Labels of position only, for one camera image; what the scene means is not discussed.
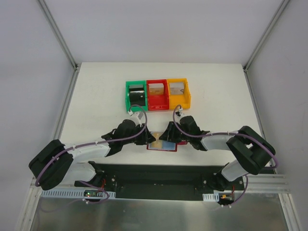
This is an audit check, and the aluminium frame post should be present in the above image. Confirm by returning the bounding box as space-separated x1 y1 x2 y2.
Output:
243 0 292 72
37 0 81 70

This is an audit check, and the white cable duct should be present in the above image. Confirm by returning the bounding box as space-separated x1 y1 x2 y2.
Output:
41 189 116 199
202 192 219 202

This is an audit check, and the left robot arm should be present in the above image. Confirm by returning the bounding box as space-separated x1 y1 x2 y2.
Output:
28 119 156 191

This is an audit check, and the left aluminium frame post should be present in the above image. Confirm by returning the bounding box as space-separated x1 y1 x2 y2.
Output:
37 0 81 70

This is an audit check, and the yellow plastic bin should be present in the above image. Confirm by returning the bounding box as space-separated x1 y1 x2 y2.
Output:
167 78 191 110

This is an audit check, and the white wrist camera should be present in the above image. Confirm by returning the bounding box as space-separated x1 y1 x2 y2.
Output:
128 110 143 124
175 108 185 119

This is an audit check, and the red leather card holder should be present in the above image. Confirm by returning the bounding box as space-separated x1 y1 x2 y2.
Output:
146 131 188 153

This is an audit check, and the red plastic bin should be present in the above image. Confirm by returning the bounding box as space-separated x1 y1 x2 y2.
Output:
146 79 169 111

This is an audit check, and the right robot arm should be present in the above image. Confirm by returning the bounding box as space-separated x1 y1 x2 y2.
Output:
159 115 276 192

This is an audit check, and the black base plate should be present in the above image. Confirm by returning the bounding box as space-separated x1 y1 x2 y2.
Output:
87 161 244 201

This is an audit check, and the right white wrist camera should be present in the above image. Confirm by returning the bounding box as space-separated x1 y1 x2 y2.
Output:
175 108 185 119

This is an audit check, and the right white cable duct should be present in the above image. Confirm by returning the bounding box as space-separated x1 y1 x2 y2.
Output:
202 192 219 202

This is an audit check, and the right aluminium frame post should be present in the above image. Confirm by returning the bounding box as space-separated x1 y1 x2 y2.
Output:
243 0 292 72

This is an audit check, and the green plastic bin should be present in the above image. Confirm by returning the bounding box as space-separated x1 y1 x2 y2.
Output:
125 80 148 111

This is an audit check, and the left white cable duct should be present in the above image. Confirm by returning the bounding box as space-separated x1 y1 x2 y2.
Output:
41 189 116 199

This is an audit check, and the black card in green bin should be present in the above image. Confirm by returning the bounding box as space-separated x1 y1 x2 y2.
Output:
128 84 145 106

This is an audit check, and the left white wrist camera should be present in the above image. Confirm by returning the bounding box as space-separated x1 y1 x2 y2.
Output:
128 110 143 124

